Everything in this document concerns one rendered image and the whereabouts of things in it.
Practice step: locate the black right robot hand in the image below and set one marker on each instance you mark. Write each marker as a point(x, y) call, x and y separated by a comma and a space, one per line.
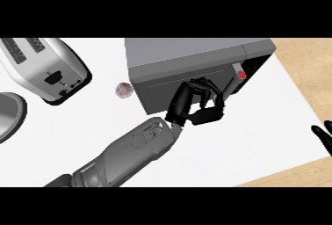
point(325, 136)

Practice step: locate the grey microwave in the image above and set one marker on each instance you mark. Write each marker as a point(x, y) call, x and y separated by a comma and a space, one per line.
point(190, 70)

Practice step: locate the silver toaster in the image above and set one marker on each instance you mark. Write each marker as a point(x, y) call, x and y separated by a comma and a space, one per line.
point(40, 68)

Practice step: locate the grey round pan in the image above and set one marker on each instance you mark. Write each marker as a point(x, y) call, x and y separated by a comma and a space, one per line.
point(8, 115)

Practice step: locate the small pinkish grey round object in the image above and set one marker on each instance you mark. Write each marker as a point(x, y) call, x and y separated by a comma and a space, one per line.
point(124, 90)

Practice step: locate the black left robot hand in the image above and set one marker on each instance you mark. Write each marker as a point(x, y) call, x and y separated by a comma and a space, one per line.
point(190, 102)

